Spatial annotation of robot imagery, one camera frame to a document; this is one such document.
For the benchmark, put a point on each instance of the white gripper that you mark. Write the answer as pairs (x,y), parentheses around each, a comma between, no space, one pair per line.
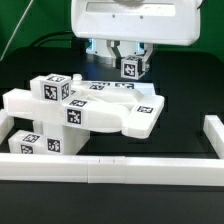
(169,22)

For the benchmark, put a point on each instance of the white tagged cube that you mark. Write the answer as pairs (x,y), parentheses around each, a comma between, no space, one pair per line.
(55,88)
(131,67)

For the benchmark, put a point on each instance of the white chair back frame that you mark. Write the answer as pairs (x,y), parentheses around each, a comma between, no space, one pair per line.
(91,107)

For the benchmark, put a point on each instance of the white chair seat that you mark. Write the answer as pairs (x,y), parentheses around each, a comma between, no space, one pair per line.
(59,139)

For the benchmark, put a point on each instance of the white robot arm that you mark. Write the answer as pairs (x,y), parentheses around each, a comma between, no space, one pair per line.
(99,49)

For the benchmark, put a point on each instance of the white marker sheet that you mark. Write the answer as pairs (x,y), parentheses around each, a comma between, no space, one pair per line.
(144,88)

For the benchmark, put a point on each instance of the thin white rod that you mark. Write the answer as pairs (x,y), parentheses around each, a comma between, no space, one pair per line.
(16,29)

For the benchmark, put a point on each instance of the white U-shaped obstacle fence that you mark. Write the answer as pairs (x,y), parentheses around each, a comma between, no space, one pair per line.
(42,166)

